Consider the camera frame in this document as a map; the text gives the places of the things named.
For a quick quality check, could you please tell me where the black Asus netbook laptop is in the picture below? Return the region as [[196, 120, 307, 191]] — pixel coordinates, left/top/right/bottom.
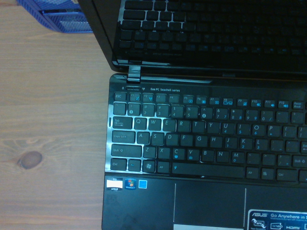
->
[[77, 0, 307, 230]]

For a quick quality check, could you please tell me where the blue mesh desk organizer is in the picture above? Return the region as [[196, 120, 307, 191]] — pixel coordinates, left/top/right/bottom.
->
[[15, 0, 94, 34]]

